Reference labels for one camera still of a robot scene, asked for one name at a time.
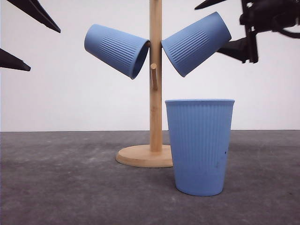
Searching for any wooden mug tree stand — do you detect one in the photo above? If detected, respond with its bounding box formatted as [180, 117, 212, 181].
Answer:
[116, 0, 173, 168]

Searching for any blue ribbed cup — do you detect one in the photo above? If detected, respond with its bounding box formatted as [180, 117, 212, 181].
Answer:
[161, 12, 232, 77]
[165, 99, 235, 196]
[84, 24, 149, 80]

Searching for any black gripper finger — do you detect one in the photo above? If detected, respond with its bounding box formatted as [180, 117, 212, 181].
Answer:
[7, 0, 61, 33]
[194, 0, 226, 10]
[0, 48, 31, 71]
[217, 29, 258, 63]

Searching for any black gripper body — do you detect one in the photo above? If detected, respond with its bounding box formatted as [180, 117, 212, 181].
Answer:
[221, 0, 300, 63]

